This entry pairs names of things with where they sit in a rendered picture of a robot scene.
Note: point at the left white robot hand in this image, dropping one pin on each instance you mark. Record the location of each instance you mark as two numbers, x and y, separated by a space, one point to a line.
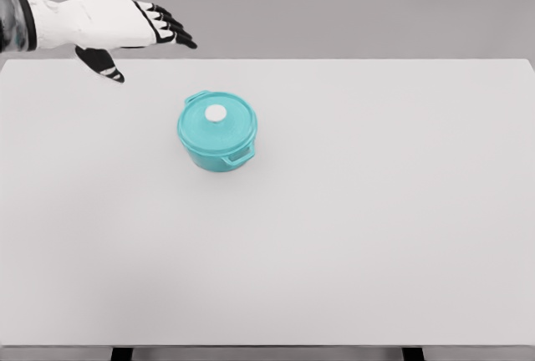
119 22

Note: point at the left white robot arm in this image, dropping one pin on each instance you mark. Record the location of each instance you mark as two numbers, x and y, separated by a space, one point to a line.
46 22

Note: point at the teal pot lid white knob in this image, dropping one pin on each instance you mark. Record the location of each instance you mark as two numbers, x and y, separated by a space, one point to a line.
217 126

